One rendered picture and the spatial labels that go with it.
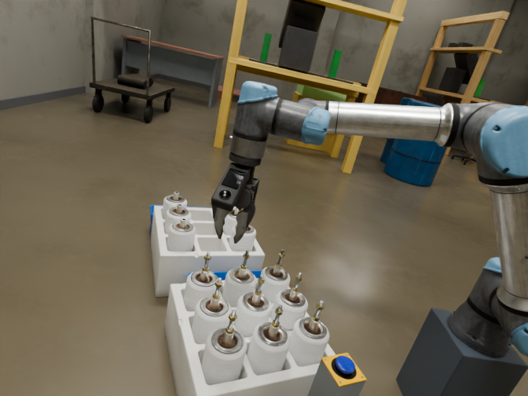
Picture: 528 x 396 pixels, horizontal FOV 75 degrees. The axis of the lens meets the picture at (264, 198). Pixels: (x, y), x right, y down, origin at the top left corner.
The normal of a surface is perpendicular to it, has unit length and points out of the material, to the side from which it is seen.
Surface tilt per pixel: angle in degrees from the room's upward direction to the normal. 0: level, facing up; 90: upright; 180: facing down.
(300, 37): 90
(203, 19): 90
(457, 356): 90
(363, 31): 90
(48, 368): 0
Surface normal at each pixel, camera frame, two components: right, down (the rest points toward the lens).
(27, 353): 0.21, -0.90
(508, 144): -0.22, 0.21
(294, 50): 0.04, 0.39
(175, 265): 0.33, 0.42
